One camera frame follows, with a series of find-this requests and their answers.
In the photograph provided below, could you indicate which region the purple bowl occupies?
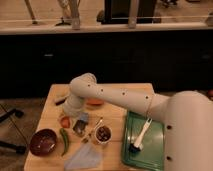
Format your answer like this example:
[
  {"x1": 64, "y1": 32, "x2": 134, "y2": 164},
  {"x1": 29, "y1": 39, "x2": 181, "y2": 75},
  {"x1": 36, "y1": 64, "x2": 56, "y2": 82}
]
[{"x1": 29, "y1": 129, "x2": 57, "y2": 156}]

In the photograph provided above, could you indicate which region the orange bowl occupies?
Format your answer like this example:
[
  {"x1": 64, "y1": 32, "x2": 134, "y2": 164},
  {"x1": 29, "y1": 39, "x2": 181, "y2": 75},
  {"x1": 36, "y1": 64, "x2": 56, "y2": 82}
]
[{"x1": 86, "y1": 98, "x2": 104, "y2": 106}]

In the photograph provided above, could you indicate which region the white dish brush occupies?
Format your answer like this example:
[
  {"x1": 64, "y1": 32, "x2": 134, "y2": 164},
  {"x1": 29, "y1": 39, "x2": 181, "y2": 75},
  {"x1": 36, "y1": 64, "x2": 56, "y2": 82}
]
[{"x1": 129, "y1": 118, "x2": 152, "y2": 153}]

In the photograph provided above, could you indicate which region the green chili pepper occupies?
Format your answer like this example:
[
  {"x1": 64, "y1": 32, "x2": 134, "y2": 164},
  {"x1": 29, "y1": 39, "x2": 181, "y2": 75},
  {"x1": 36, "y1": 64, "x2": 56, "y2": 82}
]
[{"x1": 59, "y1": 128, "x2": 69, "y2": 156}]

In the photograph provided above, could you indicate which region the metal fork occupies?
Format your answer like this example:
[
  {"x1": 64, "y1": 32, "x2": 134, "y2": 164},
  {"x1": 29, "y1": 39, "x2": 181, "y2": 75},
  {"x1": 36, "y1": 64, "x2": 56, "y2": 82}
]
[{"x1": 81, "y1": 117, "x2": 103, "y2": 143}]

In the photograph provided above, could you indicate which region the green plastic tray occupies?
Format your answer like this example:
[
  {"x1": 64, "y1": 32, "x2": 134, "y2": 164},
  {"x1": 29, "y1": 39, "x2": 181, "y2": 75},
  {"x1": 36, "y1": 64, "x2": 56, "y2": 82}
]
[{"x1": 121, "y1": 111, "x2": 164, "y2": 171}]

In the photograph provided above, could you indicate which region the red apple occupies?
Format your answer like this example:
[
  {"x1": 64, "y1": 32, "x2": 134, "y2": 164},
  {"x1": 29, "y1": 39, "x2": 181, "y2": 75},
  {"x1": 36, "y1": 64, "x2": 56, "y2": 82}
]
[{"x1": 60, "y1": 116, "x2": 71, "y2": 128}]

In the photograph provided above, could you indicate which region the dark cabinet front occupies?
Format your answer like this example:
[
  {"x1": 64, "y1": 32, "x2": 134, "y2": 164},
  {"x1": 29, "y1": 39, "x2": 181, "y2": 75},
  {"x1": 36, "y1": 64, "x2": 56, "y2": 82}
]
[{"x1": 0, "y1": 30, "x2": 213, "y2": 98}]

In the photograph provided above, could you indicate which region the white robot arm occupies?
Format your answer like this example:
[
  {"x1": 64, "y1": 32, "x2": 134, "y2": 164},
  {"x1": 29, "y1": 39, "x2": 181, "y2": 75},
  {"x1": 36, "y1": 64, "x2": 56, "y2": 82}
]
[{"x1": 62, "y1": 73, "x2": 213, "y2": 171}]

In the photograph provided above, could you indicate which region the light blue cloth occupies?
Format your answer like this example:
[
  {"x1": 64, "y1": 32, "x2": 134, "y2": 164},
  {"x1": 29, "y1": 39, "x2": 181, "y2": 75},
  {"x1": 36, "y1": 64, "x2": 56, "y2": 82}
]
[{"x1": 64, "y1": 143, "x2": 102, "y2": 171}]

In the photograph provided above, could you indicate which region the black chair base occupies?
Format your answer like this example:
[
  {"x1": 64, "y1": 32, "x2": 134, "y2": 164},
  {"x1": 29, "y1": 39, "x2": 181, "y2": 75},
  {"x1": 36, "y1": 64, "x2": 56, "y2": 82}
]
[{"x1": 0, "y1": 103, "x2": 28, "y2": 155}]

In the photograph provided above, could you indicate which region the small white bowl of food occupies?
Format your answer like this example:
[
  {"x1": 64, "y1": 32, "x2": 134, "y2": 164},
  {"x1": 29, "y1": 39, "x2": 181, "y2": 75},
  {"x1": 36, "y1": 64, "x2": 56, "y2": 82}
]
[{"x1": 95, "y1": 126, "x2": 111, "y2": 144}]

